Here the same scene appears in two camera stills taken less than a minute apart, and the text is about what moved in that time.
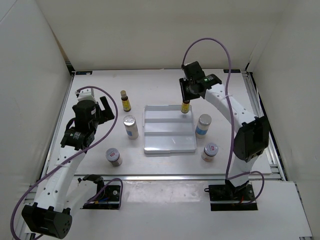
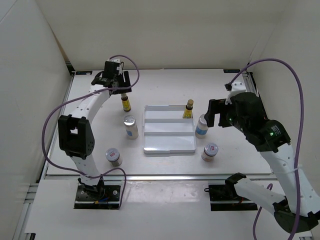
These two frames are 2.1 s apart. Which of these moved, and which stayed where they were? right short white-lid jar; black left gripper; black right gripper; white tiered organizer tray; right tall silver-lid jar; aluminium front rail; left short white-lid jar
Moved: black right gripper; black left gripper
Stayed: aluminium front rail; left short white-lid jar; right short white-lid jar; right tall silver-lid jar; white tiered organizer tray
